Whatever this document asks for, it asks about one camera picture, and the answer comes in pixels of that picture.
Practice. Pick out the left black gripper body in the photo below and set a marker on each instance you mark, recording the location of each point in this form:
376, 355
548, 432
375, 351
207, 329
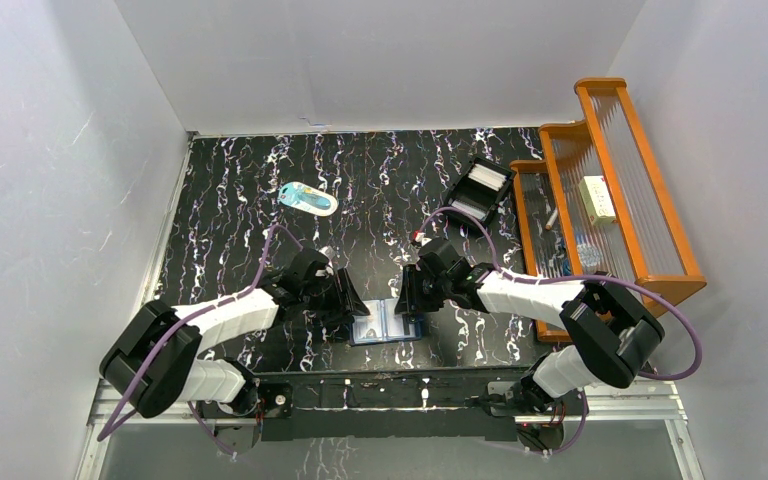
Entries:
342, 291

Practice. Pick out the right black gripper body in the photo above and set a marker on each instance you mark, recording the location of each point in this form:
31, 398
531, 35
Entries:
432, 291

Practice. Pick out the blue leather card holder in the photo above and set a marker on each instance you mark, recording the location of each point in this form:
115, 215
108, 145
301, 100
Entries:
384, 325

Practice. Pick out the black card box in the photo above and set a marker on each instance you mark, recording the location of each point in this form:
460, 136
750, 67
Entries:
471, 192

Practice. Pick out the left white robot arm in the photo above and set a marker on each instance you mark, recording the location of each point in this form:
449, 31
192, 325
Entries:
157, 360

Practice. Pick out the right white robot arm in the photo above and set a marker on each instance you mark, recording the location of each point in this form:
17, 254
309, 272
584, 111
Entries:
612, 334

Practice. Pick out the silver cards in box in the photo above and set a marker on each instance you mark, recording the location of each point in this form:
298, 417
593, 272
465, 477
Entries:
469, 209

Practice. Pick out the white cards stack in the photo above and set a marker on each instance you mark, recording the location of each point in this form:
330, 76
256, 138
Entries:
488, 177

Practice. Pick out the teal oval blister pack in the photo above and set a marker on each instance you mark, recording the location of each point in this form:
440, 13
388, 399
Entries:
308, 199

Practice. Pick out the small stick on rack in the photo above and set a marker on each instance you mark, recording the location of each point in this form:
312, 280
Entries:
552, 219

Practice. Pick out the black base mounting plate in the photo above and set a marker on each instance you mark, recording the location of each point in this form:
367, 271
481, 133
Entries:
484, 402

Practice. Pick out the blue items on rack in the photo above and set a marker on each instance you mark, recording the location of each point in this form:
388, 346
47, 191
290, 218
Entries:
589, 252

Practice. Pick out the orange wooden tiered rack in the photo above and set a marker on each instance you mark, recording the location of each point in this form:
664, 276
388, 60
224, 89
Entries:
648, 244

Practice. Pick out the white box on rack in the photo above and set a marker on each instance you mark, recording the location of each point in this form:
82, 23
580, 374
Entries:
597, 200

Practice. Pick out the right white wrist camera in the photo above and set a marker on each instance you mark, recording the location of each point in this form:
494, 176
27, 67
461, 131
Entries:
418, 239

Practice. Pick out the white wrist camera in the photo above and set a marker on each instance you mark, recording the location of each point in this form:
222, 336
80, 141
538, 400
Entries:
327, 254
418, 239

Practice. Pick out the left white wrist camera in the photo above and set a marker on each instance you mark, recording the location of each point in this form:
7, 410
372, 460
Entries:
327, 254

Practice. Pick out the aluminium frame rail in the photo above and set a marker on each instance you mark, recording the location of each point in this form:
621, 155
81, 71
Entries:
644, 400

